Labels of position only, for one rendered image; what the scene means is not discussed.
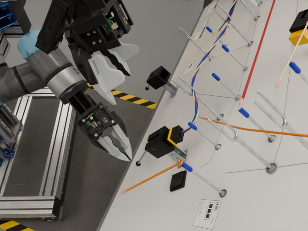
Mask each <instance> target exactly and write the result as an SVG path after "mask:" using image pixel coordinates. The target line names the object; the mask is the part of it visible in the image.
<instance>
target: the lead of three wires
mask: <svg viewBox="0 0 308 231"><path fill-rule="evenodd" d="M192 95H193V100H194V103H195V116H194V118H193V121H192V124H195V121H196V119H197V117H198V102H197V99H196V94H195V93H194V92H193V93H192ZM190 129H191V127H190V126H189V127H187V128H186V129H184V130H183V131H181V132H180V133H181V135H182V134H184V133H186V132H187V131H189V130H190Z"/></svg>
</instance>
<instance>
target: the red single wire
mask: <svg viewBox="0 0 308 231"><path fill-rule="evenodd" d="M274 4H275V0H273V3H272V6H271V9H270V12H269V16H268V19H267V22H266V25H265V27H264V31H263V34H262V37H261V40H260V43H259V46H258V49H257V52H256V55H255V58H254V61H253V64H252V68H251V71H250V73H249V76H248V79H247V83H246V86H245V89H244V91H243V95H242V98H241V100H240V103H239V105H240V106H239V110H240V108H241V106H242V105H243V102H244V98H245V95H246V92H247V88H248V85H249V82H250V79H251V76H252V73H253V69H254V66H255V63H256V60H257V57H258V54H259V51H260V47H261V44H262V41H263V39H264V35H265V32H266V29H267V26H268V23H269V20H270V16H271V13H272V10H273V7H274Z"/></svg>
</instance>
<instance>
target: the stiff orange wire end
mask: <svg viewBox="0 0 308 231"><path fill-rule="evenodd" d="M180 161H181V163H180V164H179V163H178V162H177V163H176V164H174V165H172V166H170V167H168V168H167V169H165V170H163V171H161V172H159V173H157V174H155V175H153V176H151V177H149V178H148V179H146V180H144V181H142V182H140V183H138V184H136V185H134V186H132V187H130V188H128V189H127V190H124V191H122V192H121V193H120V194H124V193H126V192H127V191H129V190H131V189H133V188H135V187H137V186H139V185H141V184H143V183H145V182H147V181H149V180H151V179H152V178H154V177H156V176H158V175H160V174H162V173H164V172H166V171H168V170H170V169H172V168H174V167H176V166H181V165H182V164H183V160H182V159H180Z"/></svg>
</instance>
